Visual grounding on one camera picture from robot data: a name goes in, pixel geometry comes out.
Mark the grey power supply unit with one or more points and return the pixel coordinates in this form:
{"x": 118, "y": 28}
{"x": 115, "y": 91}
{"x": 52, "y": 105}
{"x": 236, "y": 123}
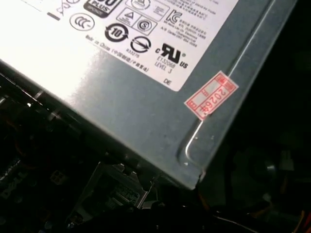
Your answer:
{"x": 121, "y": 109}

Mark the metal socket cover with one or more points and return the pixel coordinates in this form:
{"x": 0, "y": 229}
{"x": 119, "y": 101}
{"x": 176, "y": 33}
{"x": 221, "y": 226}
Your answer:
{"x": 109, "y": 167}

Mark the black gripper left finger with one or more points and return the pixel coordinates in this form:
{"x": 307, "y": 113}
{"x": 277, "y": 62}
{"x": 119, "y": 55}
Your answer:
{"x": 139, "y": 218}

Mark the green motherboard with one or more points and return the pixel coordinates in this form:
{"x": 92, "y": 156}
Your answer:
{"x": 14, "y": 187}

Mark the white power supply label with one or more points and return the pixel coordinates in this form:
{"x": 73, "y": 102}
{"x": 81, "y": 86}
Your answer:
{"x": 73, "y": 48}

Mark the red white sticker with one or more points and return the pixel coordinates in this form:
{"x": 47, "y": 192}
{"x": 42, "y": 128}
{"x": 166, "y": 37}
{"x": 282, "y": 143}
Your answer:
{"x": 210, "y": 94}

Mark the CPU socket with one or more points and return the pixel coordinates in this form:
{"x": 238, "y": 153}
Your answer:
{"x": 124, "y": 196}

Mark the black case fan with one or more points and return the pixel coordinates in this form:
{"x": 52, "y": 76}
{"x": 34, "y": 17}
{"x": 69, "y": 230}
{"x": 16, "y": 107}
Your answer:
{"x": 269, "y": 170}

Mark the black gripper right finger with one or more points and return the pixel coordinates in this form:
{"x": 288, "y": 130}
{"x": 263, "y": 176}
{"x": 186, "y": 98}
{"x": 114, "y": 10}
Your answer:
{"x": 202, "y": 218}

